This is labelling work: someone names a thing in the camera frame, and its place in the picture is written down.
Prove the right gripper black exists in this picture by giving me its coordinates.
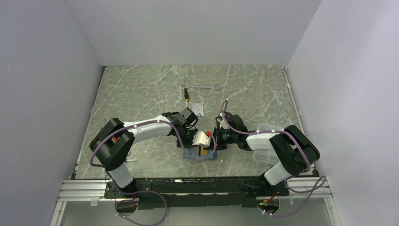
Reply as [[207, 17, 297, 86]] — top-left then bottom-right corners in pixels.
[[204, 127, 238, 151]]

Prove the blue leather card holder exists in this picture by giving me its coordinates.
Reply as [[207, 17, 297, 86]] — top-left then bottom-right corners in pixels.
[[183, 146, 217, 161]]

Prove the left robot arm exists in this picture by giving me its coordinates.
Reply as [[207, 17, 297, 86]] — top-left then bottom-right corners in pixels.
[[89, 108, 198, 198]]

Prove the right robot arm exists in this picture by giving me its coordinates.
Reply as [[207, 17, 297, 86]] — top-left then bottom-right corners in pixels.
[[214, 112, 320, 195]]

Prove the silver credit card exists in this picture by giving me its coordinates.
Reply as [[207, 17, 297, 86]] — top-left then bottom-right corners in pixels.
[[191, 102, 205, 117]]

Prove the clear plastic screw box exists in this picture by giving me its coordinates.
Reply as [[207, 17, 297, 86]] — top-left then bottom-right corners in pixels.
[[253, 122, 284, 165]]

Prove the silver open-end wrench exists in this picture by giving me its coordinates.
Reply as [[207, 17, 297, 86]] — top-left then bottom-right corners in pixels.
[[181, 84, 220, 90]]

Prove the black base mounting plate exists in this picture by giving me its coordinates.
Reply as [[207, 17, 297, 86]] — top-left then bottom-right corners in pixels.
[[104, 176, 289, 210]]

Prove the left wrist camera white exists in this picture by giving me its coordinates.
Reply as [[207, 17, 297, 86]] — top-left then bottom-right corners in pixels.
[[192, 131, 212, 148]]

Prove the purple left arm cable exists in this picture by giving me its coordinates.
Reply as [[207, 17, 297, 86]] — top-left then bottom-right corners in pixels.
[[89, 120, 217, 226]]

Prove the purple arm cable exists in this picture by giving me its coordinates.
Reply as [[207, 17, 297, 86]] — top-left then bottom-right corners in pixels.
[[220, 99, 327, 218], [89, 120, 217, 226]]

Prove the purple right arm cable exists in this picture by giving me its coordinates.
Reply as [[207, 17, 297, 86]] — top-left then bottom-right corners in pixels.
[[220, 99, 327, 218]]

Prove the aluminium frame rail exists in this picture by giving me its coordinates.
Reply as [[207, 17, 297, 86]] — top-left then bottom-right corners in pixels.
[[50, 176, 342, 226]]

